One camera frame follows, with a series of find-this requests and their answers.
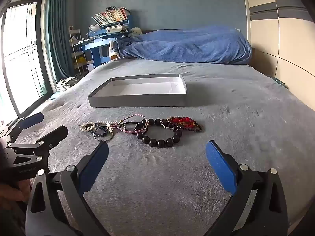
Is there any row of books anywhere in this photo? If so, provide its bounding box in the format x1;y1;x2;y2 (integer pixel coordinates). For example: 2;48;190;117
92;8;131;26

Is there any white pearl bracelet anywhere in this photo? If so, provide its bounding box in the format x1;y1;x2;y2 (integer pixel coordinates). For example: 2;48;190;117
79;120;121;132

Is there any blue desk with shelf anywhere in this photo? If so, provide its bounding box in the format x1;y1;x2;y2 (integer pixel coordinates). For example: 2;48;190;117
81;15;134;67

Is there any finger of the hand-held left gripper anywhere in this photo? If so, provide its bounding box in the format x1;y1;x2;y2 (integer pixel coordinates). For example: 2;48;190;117
0;112;44;143
5;125;69;166

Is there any white trolley rack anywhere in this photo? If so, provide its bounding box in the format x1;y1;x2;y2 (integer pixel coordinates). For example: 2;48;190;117
68;27;89;77

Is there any white bag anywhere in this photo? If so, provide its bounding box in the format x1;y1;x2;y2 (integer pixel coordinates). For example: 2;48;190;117
55;77;79;92

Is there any teal curtain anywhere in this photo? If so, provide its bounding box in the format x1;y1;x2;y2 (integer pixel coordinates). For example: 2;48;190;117
47;0;74;79

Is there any person's left hand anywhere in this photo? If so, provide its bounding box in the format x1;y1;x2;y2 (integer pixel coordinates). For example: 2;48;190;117
0;178;31;203

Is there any blue fleece blanket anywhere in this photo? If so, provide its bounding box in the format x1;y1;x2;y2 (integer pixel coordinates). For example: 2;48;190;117
116;25;253;65

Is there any black hair tie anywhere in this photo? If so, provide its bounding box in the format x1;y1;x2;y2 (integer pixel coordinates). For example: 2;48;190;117
120;122;141;132

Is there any thin silver metal ring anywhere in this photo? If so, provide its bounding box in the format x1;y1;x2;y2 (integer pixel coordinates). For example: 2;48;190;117
95;128;114;142

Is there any large black bead bracelet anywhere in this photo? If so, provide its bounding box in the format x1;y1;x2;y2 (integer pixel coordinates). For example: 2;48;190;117
135;118;183;148

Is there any black framed window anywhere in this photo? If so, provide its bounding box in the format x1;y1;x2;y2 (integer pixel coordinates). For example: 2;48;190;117
0;0;50;118

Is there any beige wardrobe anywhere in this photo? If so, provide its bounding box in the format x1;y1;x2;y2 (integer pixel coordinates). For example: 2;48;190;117
240;0;315;91

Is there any green patterned cloth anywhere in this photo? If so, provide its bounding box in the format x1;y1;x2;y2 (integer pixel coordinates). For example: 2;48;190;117
272;76;288;89

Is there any dark blue bead bracelet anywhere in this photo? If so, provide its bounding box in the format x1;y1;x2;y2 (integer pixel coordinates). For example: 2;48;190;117
93;125;110;138

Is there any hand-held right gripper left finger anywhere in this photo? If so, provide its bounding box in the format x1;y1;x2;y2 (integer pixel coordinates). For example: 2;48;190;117
26;141;110;236

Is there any pink cord bracelet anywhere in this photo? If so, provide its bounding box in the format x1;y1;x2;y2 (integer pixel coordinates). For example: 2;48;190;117
108;114;148;134

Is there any stack of papers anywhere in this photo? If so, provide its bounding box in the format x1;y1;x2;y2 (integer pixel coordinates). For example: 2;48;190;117
106;25;130;34

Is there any small purple bead bracelet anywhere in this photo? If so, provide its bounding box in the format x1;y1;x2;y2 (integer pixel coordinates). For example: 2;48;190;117
170;120;203;133

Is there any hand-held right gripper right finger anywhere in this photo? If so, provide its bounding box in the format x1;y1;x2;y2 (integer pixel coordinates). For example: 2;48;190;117
205;140;289;236

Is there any grey shallow cardboard box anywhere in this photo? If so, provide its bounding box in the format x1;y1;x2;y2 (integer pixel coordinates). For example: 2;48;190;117
88;73;187;108

